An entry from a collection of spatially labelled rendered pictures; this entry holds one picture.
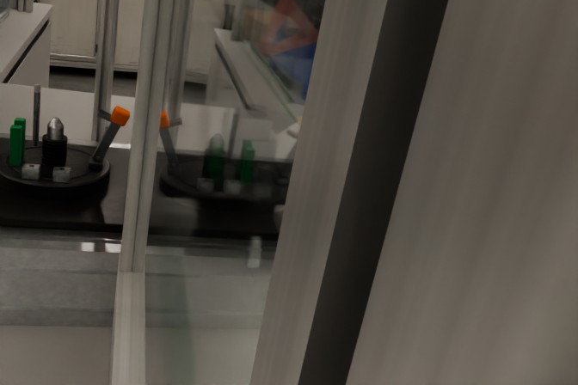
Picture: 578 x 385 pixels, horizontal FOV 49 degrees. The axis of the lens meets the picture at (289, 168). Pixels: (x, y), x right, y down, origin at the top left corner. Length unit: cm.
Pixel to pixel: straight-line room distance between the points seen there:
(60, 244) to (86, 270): 4
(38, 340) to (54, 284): 6
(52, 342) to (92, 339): 4
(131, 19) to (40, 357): 421
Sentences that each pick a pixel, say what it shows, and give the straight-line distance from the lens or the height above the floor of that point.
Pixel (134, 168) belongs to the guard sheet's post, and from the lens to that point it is 64.
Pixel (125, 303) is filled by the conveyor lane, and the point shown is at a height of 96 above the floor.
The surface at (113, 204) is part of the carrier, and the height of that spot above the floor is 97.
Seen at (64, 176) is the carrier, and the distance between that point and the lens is 81.
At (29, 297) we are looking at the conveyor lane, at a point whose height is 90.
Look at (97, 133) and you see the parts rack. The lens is 105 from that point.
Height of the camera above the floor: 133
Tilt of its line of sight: 21 degrees down
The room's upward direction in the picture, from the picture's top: 11 degrees clockwise
